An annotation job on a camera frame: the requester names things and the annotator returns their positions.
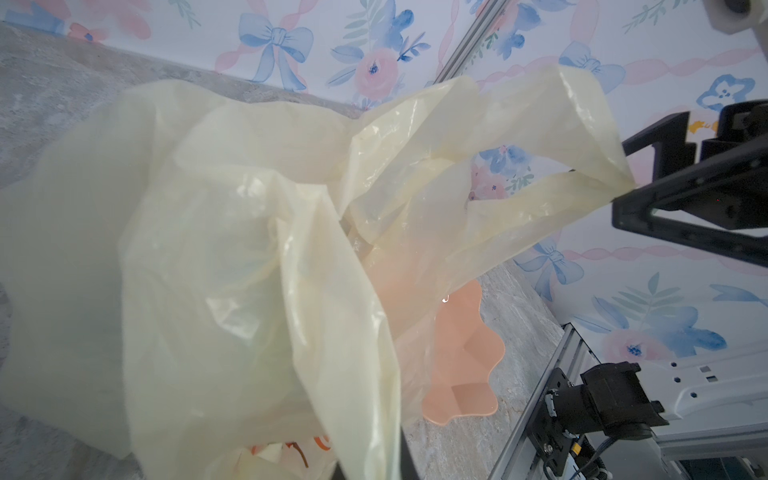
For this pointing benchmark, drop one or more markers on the right aluminium corner post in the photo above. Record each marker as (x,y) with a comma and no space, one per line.
(452,61)

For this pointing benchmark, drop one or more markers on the yellow plastic bag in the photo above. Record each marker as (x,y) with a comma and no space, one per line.
(192,275)

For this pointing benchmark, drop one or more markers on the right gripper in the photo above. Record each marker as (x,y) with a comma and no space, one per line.
(703,205)

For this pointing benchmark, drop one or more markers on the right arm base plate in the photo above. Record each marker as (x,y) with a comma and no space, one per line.
(562,419)

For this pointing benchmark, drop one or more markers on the pink scalloped fruit plate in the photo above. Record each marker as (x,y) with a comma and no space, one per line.
(466,353)

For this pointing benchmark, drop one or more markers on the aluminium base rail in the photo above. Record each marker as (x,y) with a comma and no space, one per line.
(627,401)

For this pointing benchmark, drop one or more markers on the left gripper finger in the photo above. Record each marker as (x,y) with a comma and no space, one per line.
(408,469)

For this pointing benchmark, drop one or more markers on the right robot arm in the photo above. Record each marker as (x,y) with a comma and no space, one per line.
(711,197)

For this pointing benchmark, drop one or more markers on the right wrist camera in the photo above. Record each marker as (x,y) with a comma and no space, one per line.
(735,16)

